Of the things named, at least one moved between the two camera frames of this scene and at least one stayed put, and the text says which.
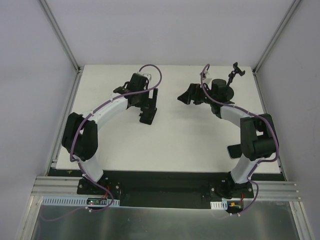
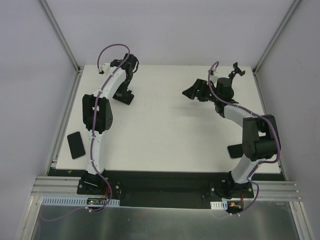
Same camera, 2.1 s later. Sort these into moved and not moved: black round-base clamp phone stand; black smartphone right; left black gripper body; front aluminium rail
Moved: left black gripper body
Not moved: black round-base clamp phone stand; black smartphone right; front aluminium rail
